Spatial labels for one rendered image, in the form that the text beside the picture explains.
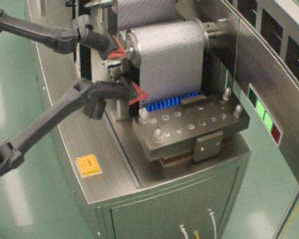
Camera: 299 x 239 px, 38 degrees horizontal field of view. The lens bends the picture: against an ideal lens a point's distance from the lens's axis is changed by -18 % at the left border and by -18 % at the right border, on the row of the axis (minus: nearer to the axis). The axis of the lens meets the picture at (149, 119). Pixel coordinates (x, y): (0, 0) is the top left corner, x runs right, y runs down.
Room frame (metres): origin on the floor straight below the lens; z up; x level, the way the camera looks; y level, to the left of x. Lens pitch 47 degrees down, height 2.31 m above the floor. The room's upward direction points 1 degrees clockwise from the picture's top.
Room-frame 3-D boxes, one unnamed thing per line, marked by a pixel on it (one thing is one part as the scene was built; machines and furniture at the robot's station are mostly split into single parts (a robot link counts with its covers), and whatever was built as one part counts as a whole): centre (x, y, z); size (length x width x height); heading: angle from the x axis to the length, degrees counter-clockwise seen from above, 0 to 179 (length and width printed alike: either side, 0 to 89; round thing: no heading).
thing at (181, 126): (1.22, -0.16, 1.00); 0.40 x 0.16 x 0.06; 113
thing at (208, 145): (1.14, -0.21, 0.96); 0.10 x 0.03 x 0.11; 113
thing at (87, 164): (1.08, 0.21, 0.91); 0.07 x 0.07 x 0.02; 23
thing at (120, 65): (1.34, 0.11, 1.05); 0.06 x 0.05 x 0.31; 113
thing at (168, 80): (1.31, -0.07, 1.11); 0.23 x 0.01 x 0.18; 113
